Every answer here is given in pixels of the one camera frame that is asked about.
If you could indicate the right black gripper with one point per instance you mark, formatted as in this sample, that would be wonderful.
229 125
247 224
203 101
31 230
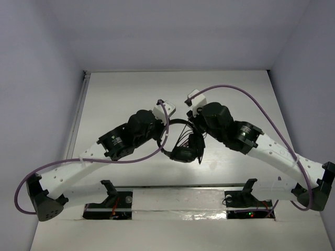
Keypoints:
196 119

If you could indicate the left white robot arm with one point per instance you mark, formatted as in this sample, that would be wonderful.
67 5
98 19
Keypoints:
56 190

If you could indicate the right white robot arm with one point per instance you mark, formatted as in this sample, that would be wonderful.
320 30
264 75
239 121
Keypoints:
313 180

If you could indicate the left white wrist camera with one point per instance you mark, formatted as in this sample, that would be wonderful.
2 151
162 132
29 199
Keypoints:
164 111

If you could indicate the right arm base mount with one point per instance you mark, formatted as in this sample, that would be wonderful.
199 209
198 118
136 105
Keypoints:
242 205

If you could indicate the black headphones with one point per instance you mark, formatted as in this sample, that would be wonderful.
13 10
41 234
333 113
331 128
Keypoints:
191 149

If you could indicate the aluminium rail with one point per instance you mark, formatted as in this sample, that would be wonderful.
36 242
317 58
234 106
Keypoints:
182 186

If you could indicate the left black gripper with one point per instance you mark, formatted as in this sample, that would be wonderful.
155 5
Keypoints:
160 128

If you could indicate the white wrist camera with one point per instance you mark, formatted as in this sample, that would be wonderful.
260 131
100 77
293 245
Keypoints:
195 100
164 111

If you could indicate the white taped cover panel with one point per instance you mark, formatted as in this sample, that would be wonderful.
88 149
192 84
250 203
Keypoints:
178 204

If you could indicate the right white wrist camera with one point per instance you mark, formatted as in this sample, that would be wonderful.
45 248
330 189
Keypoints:
195 100

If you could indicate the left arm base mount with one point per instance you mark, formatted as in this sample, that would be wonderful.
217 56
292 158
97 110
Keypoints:
116 206

